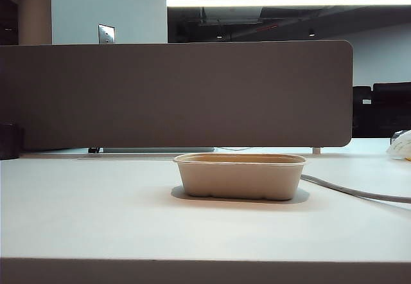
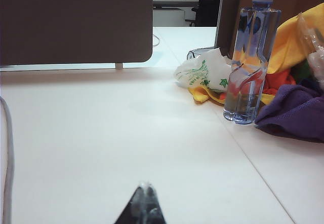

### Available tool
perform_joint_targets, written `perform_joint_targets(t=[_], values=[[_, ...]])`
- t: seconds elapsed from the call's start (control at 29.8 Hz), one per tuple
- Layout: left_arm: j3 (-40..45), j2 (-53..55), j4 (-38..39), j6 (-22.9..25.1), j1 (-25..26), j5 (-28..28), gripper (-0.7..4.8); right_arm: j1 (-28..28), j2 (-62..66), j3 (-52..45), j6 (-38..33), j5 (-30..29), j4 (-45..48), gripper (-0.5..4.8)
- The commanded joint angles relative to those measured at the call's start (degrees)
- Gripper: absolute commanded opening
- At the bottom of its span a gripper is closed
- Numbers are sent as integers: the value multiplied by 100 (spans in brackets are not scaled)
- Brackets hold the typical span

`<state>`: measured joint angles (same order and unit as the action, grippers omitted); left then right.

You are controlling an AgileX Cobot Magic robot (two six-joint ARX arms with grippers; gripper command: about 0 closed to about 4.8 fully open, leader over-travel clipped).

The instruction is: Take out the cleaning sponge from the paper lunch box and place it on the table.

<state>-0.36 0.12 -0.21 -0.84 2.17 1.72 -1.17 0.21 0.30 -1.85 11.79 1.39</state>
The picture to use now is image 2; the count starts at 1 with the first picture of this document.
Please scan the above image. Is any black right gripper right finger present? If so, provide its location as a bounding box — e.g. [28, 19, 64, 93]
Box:
[146, 182, 167, 224]

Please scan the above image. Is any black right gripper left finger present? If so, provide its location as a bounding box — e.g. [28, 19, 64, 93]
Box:
[115, 182, 147, 224]

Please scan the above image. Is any black rimmed clear box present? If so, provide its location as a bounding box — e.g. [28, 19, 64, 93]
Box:
[186, 47, 216, 60]

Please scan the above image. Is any brown cardboard box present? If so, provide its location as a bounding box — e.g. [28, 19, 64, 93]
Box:
[228, 0, 324, 60]

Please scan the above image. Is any yellow cloth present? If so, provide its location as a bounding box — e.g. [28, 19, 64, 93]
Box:
[188, 85, 226, 106]
[241, 5, 324, 74]

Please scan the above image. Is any white plastic bag green print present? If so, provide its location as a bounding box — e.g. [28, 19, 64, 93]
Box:
[173, 47, 235, 93]

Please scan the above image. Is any purple cloth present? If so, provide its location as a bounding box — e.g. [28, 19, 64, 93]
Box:
[254, 78, 324, 144]

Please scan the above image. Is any orange cloth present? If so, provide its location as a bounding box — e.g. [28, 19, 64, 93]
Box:
[262, 67, 297, 96]

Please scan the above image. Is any clear plastic water bottle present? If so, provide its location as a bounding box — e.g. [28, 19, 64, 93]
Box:
[222, 0, 282, 126]

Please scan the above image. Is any green cloth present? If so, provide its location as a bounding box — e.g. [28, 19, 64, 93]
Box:
[290, 60, 315, 86]

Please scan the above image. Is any white background desk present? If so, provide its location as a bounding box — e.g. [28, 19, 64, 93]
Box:
[152, 0, 200, 27]

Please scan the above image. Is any black office chair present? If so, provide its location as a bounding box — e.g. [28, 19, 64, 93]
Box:
[184, 0, 224, 27]

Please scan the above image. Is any clear crinkled plastic bag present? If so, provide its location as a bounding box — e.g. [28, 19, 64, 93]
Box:
[295, 12, 324, 91]

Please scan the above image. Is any thick gray cable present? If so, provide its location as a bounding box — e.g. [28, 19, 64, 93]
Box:
[0, 96, 15, 224]

